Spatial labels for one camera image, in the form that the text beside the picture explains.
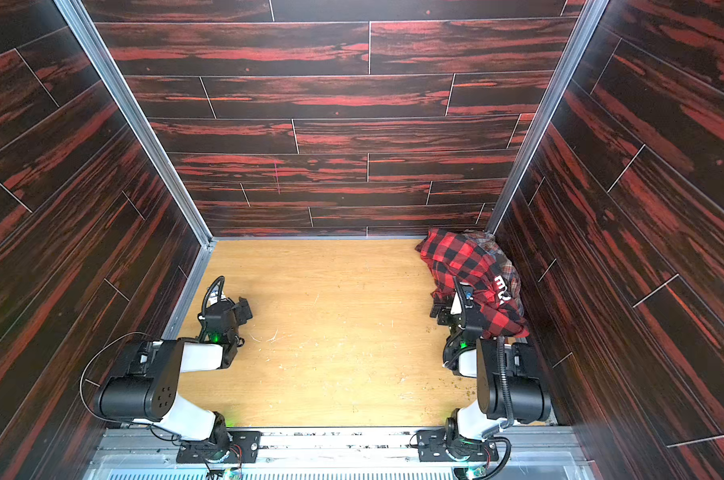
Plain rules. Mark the brown plaid cloth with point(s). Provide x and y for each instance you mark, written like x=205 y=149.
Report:
x=510 y=278

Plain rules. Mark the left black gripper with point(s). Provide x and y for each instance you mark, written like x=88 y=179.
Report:
x=229 y=313

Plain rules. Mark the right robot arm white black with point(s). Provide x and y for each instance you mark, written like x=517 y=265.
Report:
x=510 y=388

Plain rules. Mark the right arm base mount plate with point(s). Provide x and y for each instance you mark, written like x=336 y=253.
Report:
x=437 y=446

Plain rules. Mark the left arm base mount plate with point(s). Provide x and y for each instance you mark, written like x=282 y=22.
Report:
x=238 y=446

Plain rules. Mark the red black plaid shirt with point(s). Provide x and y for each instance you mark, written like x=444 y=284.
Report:
x=452 y=256

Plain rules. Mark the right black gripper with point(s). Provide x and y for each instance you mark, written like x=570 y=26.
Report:
x=446 y=313

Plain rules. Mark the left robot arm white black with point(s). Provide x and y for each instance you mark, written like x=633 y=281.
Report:
x=142 y=388

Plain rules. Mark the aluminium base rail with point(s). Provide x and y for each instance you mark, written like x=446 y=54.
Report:
x=341 y=453

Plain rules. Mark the right aluminium corner post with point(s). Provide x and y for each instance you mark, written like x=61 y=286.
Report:
x=573 y=52

